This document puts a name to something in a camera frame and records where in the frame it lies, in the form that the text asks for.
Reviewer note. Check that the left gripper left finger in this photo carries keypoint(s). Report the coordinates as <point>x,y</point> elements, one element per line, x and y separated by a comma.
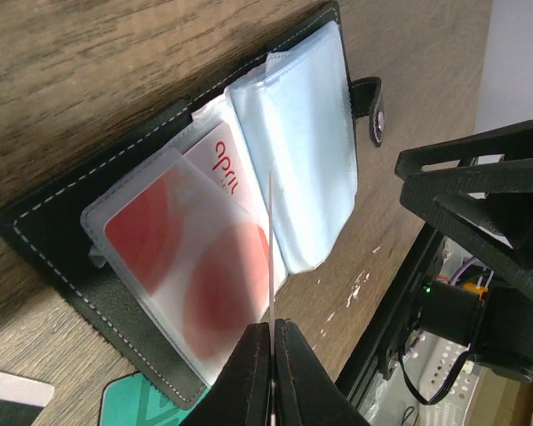
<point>241,393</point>

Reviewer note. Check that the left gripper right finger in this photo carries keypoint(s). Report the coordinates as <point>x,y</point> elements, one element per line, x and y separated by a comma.
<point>304,394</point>

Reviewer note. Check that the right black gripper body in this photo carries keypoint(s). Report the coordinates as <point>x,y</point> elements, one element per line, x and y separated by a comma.
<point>496,327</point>

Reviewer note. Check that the white red circle card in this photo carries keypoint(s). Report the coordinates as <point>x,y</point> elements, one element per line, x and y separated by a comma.
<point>192,252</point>
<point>271,252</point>

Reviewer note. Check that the black card holder wallet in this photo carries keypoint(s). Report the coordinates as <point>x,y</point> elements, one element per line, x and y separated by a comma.
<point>292,107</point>

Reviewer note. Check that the black front rail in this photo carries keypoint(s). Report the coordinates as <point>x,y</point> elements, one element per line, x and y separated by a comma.
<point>372,379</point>

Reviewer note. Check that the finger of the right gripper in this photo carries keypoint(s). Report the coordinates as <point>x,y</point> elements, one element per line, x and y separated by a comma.
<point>476,187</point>

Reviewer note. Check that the teal VIP card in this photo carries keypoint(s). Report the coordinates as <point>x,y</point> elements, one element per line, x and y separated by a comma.
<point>134,401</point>

